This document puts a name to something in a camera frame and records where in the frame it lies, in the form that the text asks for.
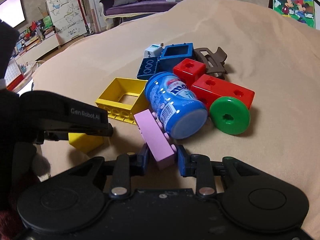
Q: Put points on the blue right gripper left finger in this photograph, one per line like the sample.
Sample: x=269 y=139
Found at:
x=142 y=160

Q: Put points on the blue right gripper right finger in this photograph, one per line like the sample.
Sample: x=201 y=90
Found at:
x=184 y=162

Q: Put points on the pink brick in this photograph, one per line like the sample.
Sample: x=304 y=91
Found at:
x=158 y=141

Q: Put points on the yellow cube block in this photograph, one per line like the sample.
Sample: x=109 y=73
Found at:
x=84 y=143

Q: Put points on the blue mentos gum bottle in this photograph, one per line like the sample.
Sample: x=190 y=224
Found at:
x=177 y=107

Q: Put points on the yellow hollow brick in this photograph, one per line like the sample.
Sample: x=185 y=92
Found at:
x=123 y=98

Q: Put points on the desk calendar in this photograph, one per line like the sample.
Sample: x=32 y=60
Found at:
x=13 y=75

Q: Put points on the white tv console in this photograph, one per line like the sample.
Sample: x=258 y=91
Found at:
x=39 y=50

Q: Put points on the green plastic wheel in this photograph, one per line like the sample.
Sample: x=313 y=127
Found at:
x=230 y=115

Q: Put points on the long red block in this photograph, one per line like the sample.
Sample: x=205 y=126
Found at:
x=208 y=88

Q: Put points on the red cube block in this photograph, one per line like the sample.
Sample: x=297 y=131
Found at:
x=189 y=71

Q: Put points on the white drawing cabinet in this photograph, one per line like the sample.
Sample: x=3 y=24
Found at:
x=66 y=18

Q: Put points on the brown hair claw clip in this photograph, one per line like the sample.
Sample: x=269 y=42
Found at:
x=214 y=61

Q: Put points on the blue hollow brick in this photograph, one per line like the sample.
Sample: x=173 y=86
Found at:
x=173 y=55

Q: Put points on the television screen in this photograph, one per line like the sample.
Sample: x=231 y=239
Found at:
x=11 y=12

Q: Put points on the beige blanket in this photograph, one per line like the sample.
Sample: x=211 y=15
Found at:
x=275 y=56

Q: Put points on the mickey mouse picture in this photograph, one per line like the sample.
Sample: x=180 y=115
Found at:
x=301 y=10

